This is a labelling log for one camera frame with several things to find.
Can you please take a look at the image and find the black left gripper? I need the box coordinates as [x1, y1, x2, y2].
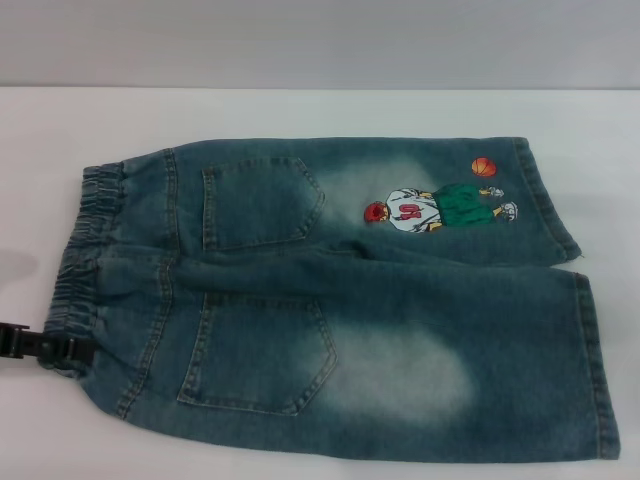
[0, 321, 97, 370]

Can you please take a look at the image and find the blue denim shorts cartoon print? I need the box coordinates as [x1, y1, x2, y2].
[42, 135, 619, 480]

